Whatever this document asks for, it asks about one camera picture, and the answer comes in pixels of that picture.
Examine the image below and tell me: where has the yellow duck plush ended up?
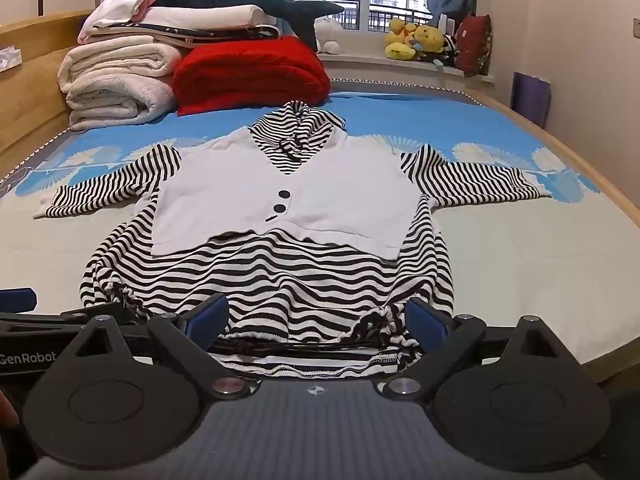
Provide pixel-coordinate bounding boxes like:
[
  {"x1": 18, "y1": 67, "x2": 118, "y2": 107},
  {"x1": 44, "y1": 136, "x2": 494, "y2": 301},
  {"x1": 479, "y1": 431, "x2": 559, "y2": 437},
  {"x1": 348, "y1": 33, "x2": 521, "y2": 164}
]
[{"x1": 384, "y1": 17, "x2": 420, "y2": 62}]

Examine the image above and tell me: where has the blue floral bed sheet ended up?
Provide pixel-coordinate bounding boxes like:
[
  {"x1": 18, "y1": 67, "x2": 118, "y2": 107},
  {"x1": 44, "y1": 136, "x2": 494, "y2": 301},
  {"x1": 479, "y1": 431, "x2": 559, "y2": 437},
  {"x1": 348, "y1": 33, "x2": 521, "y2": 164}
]
[{"x1": 0, "y1": 85, "x2": 640, "y2": 381}]

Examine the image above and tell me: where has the purple box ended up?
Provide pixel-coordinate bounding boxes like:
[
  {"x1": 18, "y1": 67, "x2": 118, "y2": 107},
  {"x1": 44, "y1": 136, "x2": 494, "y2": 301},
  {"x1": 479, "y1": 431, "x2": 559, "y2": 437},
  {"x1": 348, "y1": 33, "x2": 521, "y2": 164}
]
[{"x1": 511, "y1": 71, "x2": 552, "y2": 129}]

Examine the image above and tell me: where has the grey-white folded fleece blanket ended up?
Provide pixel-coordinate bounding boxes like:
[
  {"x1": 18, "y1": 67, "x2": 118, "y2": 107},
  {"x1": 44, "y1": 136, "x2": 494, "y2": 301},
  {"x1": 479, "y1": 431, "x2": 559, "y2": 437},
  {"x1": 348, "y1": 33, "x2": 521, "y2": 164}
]
[{"x1": 65, "y1": 77, "x2": 180, "y2": 132}]

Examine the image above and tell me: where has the red folded blanket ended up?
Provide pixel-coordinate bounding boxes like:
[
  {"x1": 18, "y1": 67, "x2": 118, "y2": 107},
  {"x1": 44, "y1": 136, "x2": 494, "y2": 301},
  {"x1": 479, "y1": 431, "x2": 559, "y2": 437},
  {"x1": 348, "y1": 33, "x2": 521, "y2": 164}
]
[{"x1": 172, "y1": 36, "x2": 332, "y2": 117}]

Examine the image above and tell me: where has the white and pink garment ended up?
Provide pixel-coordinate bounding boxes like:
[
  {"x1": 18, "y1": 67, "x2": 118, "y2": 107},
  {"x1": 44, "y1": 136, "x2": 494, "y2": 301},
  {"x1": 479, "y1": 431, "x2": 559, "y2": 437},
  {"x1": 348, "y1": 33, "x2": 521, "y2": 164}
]
[{"x1": 76, "y1": 0, "x2": 162, "y2": 45}]

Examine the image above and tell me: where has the white folded cloth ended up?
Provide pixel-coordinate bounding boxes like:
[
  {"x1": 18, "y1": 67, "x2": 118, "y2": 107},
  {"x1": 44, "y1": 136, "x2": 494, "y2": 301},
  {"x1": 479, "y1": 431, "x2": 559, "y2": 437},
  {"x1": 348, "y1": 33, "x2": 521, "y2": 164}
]
[{"x1": 147, "y1": 4, "x2": 279, "y2": 30}]

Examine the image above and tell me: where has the yellow plush toy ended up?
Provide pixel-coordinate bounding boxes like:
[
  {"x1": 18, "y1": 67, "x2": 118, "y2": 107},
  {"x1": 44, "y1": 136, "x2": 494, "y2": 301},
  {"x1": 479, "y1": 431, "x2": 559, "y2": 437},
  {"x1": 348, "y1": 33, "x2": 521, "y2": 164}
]
[{"x1": 412, "y1": 24, "x2": 446, "y2": 57}]

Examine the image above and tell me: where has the dark-trimmed folded cloth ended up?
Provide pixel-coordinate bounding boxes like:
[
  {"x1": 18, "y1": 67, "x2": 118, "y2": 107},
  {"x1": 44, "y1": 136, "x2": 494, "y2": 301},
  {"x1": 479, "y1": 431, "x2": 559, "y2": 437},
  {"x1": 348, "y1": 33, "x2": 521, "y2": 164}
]
[{"x1": 82, "y1": 21, "x2": 284, "y2": 50}]

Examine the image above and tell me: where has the striped garment with white vest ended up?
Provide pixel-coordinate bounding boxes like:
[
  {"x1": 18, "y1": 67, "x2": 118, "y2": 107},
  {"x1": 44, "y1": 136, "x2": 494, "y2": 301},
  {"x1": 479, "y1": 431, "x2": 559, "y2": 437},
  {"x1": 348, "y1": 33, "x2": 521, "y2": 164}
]
[{"x1": 32, "y1": 100, "x2": 553, "y2": 378}]

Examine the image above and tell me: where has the black and white striped plush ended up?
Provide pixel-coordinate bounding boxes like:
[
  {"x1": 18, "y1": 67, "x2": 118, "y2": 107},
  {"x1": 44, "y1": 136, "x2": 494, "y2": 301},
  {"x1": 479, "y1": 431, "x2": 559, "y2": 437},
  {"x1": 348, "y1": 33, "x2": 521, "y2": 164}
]
[{"x1": 442, "y1": 35, "x2": 462, "y2": 67}]

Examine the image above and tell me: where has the white plush toy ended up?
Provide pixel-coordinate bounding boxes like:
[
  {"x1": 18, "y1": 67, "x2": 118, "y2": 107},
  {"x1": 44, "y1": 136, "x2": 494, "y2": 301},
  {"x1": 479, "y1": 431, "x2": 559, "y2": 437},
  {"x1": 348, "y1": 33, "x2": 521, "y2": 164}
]
[{"x1": 314, "y1": 16, "x2": 344, "y2": 55}]

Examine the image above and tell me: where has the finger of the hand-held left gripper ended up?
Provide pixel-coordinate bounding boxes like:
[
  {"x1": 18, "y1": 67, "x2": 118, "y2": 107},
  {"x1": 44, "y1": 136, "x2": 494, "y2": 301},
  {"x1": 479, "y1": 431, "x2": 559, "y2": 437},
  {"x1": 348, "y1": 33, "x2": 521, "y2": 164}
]
[
  {"x1": 0, "y1": 310, "x2": 173, "y2": 336},
  {"x1": 0, "y1": 287, "x2": 37, "y2": 314}
]

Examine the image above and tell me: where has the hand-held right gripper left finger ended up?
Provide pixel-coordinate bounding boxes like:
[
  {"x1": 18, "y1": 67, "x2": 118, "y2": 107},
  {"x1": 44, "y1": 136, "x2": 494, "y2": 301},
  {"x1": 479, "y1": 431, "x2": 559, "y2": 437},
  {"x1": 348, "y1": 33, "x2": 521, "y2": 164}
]
[{"x1": 50, "y1": 293, "x2": 262, "y2": 402}]

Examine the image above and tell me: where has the brown red box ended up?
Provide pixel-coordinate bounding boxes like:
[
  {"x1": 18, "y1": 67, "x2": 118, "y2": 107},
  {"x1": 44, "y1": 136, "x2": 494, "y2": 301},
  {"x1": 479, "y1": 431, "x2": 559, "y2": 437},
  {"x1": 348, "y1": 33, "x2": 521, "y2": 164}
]
[{"x1": 454, "y1": 14, "x2": 494, "y2": 77}]

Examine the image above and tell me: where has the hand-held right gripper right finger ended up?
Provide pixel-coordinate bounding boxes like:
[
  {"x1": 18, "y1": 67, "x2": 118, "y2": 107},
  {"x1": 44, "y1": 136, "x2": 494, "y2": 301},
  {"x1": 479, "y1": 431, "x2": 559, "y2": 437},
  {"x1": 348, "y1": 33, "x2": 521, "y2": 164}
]
[{"x1": 379, "y1": 298, "x2": 596, "y2": 402}]

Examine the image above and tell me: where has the cream folded fleece blanket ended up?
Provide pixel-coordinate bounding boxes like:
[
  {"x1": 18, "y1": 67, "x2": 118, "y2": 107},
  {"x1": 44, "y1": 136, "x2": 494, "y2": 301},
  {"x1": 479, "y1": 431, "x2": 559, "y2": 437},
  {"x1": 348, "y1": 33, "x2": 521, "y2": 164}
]
[{"x1": 57, "y1": 40, "x2": 190, "y2": 93}]

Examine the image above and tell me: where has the person's left hand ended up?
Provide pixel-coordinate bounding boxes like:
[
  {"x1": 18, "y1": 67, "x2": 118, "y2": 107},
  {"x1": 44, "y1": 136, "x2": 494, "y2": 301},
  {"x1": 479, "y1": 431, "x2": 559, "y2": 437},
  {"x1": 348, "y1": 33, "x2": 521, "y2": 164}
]
[{"x1": 0, "y1": 392, "x2": 21, "y2": 461}]

